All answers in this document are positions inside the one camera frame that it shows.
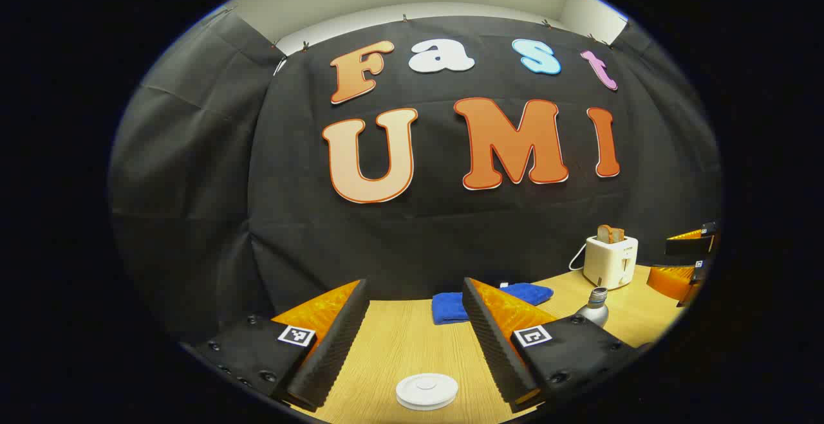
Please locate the toast bread slice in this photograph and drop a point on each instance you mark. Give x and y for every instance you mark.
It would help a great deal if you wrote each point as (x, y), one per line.
(619, 235)
(604, 234)

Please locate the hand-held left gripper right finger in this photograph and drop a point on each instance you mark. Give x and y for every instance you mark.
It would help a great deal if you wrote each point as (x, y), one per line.
(492, 340)

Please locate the silver water bottle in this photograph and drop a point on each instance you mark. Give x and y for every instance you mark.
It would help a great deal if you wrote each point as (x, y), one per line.
(593, 311)

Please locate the white toaster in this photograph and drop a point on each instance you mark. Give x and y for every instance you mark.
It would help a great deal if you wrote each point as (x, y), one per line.
(608, 263)

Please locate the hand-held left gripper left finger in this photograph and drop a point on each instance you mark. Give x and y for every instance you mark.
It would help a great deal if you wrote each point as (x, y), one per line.
(335, 347)

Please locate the blue towel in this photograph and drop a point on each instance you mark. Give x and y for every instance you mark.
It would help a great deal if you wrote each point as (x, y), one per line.
(447, 308)

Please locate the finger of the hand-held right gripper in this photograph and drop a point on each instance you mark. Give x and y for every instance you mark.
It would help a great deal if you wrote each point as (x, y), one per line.
(669, 280)
(692, 246)

